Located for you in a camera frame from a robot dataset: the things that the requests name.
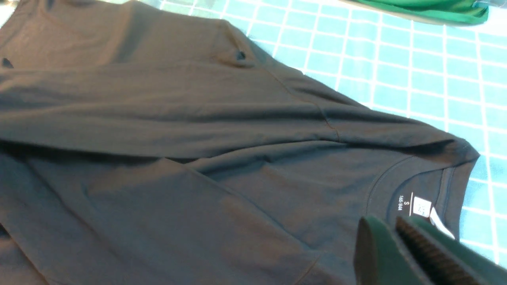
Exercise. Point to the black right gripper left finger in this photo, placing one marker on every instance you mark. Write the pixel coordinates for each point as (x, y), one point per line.
(381, 258)

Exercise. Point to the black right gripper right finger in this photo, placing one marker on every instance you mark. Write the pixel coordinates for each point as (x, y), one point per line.
(444, 260)

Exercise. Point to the dark gray long-sleeve shirt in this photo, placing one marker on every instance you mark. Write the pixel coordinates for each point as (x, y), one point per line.
(143, 147)

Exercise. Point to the green checkered grid mat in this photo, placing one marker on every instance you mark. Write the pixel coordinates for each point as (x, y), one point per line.
(453, 78)

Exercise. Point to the green backdrop cloth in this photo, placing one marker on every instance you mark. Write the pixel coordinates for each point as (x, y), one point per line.
(461, 13)

